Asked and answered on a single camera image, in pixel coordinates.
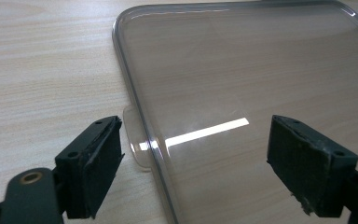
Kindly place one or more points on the clear grey plastic tray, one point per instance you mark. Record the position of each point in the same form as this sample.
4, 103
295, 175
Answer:
230, 77

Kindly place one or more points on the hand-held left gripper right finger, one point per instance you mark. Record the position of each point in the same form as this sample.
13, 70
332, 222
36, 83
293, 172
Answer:
307, 174

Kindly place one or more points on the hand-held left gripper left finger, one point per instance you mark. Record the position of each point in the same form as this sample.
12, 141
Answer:
87, 174

